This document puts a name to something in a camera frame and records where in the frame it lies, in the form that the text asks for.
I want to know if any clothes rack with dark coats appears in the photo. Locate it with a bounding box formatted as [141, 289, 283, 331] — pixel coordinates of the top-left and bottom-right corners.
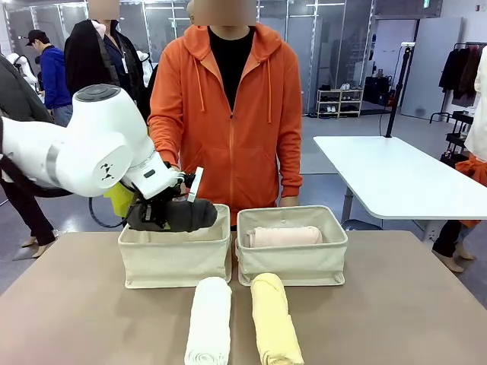
[439, 41, 485, 108]

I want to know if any person in dark green coat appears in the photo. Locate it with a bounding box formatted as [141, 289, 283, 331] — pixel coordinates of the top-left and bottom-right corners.
[0, 55, 58, 262]

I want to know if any yellow-green apron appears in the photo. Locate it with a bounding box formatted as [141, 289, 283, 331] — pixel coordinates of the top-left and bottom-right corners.
[103, 184, 135, 218]

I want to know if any orange-sleeved right forearm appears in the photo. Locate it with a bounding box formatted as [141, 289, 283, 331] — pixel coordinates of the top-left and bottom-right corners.
[147, 116, 182, 170]

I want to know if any person in white coat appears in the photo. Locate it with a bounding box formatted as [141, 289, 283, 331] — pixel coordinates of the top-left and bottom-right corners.
[431, 49, 487, 273]

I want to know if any white towel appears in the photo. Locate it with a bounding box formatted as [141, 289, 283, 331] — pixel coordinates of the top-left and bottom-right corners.
[183, 276, 233, 365]

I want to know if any wooden shoe rack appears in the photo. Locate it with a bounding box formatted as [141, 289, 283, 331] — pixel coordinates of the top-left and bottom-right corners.
[316, 83, 364, 119]

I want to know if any pink rolled towel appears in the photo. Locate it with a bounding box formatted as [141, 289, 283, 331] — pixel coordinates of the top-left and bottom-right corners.
[244, 225, 323, 248]

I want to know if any black trolley cart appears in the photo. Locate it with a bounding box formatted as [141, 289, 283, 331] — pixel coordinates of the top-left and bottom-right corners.
[441, 111, 475, 168]

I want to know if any yellow towel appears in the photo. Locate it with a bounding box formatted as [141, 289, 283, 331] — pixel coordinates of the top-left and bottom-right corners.
[250, 272, 305, 365]

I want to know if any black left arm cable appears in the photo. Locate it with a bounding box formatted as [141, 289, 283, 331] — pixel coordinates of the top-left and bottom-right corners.
[88, 182, 132, 229]

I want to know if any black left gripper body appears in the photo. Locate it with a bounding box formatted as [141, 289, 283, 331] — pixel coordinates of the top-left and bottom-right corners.
[129, 182, 191, 214]

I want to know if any person in blue jacket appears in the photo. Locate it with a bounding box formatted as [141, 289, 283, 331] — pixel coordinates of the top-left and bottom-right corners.
[25, 29, 74, 129]

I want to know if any grey towel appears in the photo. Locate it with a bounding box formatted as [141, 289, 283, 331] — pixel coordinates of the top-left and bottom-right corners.
[127, 198, 218, 233]

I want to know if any person in orange hoodie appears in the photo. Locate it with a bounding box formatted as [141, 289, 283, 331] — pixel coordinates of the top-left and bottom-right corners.
[147, 0, 304, 214]

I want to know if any beige fabric basket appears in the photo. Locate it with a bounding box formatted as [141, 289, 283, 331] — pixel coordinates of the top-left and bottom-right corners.
[117, 204, 232, 290]
[235, 205, 349, 287]

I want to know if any large white table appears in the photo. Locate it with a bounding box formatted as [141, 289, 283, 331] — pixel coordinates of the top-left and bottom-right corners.
[312, 135, 487, 243]

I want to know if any orange-sleeved left forearm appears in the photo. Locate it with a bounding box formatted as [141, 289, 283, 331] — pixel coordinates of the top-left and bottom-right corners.
[279, 142, 304, 198]

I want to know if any black tripod pole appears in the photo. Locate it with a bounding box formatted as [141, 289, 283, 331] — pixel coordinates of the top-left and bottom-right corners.
[384, 42, 415, 138]

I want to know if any person in black coat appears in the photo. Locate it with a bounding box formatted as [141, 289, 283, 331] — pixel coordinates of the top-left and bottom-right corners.
[63, 0, 157, 125]

